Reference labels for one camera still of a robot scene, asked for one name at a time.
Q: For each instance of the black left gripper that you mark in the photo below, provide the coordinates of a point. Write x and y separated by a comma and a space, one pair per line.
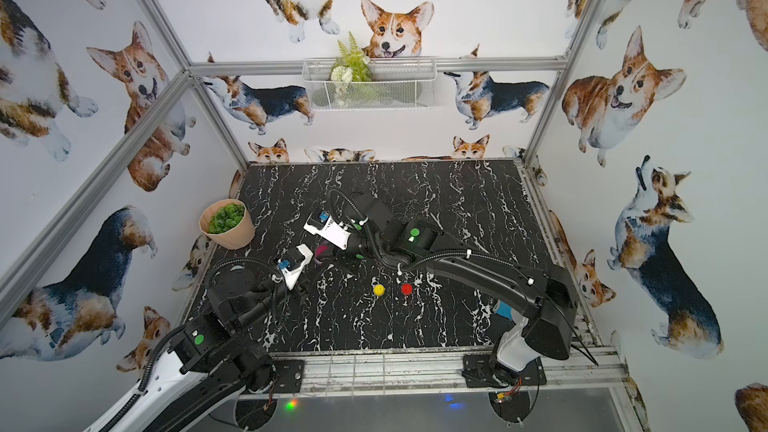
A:
305, 274

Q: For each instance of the magenta paint jar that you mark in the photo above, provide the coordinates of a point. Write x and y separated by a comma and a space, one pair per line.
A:
320, 251

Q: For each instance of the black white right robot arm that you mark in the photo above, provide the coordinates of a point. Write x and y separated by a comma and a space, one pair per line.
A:
544, 299

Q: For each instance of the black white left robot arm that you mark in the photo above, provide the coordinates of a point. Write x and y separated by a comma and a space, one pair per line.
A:
210, 358

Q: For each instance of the beige paper plant pot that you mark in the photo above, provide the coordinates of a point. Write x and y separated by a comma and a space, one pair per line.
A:
236, 238

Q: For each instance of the green moss plant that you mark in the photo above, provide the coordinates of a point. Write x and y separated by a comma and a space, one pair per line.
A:
226, 218

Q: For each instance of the green fern plant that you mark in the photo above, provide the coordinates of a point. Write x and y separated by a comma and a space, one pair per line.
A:
350, 67

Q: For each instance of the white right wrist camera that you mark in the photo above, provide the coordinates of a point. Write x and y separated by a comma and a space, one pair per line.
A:
320, 223

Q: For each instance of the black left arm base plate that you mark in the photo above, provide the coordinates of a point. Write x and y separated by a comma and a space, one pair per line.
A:
282, 376

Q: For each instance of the white wire mesh basket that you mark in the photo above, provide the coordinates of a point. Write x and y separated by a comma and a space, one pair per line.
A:
396, 85

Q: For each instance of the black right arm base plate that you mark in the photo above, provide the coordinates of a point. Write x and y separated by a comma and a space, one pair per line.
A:
481, 371

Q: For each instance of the aluminium front rail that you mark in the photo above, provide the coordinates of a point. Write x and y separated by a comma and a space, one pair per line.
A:
423, 371

